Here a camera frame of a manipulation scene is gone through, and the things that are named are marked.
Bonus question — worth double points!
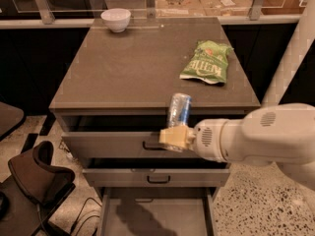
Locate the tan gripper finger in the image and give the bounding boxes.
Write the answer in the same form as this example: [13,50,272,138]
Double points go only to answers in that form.
[159,125,195,151]

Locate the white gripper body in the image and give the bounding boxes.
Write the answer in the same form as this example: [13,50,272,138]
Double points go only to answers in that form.
[192,119,227,162]

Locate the silver blue redbull can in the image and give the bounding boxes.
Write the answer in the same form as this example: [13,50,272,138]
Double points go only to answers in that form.
[167,93,191,128]

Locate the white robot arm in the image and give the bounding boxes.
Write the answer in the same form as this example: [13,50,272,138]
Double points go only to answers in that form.
[159,103,315,190]

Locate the grey middle drawer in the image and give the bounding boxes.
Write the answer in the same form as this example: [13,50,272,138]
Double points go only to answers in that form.
[83,158,229,188]

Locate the grey drawer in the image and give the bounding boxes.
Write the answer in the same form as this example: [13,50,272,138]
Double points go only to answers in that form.
[60,114,249,159]
[96,188,219,236]
[83,158,229,188]

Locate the grey drawer cabinet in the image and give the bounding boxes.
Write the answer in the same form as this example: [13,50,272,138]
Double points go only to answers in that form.
[48,16,261,236]

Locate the grey bottom drawer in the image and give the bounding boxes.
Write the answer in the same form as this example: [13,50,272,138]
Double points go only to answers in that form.
[96,188,219,236]

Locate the grey top drawer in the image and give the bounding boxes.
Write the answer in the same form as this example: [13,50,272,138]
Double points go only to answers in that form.
[60,114,249,159]

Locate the green chip bag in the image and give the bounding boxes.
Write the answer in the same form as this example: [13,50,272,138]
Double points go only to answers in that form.
[179,40,233,85]

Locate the white ceramic bowl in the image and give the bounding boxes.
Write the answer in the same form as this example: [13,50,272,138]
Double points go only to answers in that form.
[100,8,131,32]

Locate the white diagonal pole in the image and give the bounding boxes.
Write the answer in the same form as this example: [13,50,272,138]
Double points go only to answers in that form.
[262,0,315,107]

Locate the flattened cardboard box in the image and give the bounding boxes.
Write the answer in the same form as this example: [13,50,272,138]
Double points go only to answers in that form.
[155,0,252,17]

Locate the dark brown chair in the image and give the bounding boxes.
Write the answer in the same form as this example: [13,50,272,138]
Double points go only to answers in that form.
[0,141,75,236]

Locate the dark round table edge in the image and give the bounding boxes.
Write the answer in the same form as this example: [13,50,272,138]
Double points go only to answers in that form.
[0,102,25,141]

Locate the black floor cable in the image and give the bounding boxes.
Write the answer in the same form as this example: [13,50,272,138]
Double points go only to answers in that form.
[69,197,102,236]

